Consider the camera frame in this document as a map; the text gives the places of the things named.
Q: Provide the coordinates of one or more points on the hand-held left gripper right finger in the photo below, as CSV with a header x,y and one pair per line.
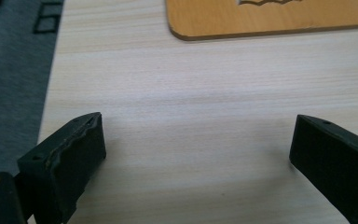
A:
x,y
335,161

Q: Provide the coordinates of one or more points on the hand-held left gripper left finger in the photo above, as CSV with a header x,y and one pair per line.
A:
x,y
68,161

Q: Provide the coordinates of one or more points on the wooden board with cutout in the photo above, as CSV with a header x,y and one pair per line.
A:
x,y
261,20

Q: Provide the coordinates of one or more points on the black square frame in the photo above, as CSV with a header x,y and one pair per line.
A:
x,y
36,29

